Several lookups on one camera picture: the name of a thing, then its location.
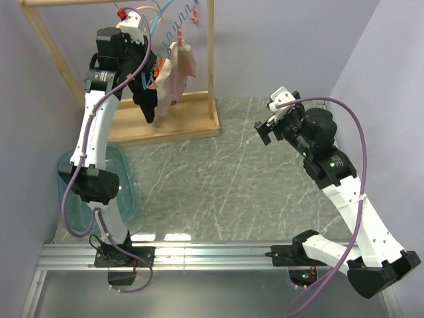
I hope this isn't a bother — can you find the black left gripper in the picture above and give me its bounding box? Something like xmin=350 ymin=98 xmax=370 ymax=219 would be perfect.
xmin=119 ymin=33 xmax=158 ymax=75

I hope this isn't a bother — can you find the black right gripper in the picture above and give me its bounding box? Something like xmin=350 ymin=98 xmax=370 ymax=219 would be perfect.
xmin=255 ymin=105 xmax=313 ymax=158

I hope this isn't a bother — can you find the blue wavy hanger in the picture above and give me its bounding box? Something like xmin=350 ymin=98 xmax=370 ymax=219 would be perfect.
xmin=140 ymin=0 xmax=199 ymax=91

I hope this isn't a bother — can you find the pink and cream underwear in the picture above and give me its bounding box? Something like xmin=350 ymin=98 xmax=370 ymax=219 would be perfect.
xmin=155 ymin=40 xmax=197 ymax=117

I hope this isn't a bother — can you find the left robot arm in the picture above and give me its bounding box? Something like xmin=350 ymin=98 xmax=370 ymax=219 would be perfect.
xmin=58 ymin=25 xmax=155 ymax=266

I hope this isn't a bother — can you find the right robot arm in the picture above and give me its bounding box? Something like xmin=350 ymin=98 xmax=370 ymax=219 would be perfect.
xmin=254 ymin=107 xmax=421 ymax=299

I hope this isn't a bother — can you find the black underwear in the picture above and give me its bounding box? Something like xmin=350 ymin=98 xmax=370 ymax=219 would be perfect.
xmin=128 ymin=52 xmax=158 ymax=124

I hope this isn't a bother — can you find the yellow wavy hanger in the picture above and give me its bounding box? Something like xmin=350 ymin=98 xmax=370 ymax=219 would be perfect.
xmin=137 ymin=5 xmax=162 ymax=26

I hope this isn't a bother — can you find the wooden hanging rack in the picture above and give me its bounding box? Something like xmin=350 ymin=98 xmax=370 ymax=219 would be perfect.
xmin=18 ymin=1 xmax=220 ymax=145

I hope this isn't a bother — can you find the clear blue plastic basin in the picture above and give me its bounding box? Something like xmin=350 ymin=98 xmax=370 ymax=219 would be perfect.
xmin=66 ymin=142 xmax=136 ymax=233

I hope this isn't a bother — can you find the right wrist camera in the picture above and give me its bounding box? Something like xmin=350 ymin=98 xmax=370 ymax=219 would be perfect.
xmin=266 ymin=86 xmax=298 ymax=123

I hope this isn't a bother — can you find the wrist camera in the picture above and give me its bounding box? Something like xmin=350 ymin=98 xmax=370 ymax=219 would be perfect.
xmin=266 ymin=86 xmax=298 ymax=123
xmin=116 ymin=8 xmax=144 ymax=44

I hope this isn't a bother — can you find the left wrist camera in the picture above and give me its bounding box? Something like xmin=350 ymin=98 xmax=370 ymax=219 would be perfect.
xmin=116 ymin=8 xmax=144 ymax=44

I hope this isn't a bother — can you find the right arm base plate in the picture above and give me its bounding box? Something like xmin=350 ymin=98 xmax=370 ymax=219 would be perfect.
xmin=265 ymin=244 xmax=326 ymax=267

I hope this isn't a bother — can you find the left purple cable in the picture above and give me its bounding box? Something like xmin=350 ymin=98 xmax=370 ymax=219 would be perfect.
xmin=60 ymin=6 xmax=155 ymax=294

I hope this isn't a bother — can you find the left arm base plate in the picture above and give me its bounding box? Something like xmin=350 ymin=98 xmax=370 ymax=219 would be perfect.
xmin=94 ymin=244 xmax=156 ymax=268

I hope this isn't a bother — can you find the aluminium rail frame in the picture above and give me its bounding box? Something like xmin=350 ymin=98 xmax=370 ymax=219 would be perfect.
xmin=19 ymin=241 xmax=403 ymax=318

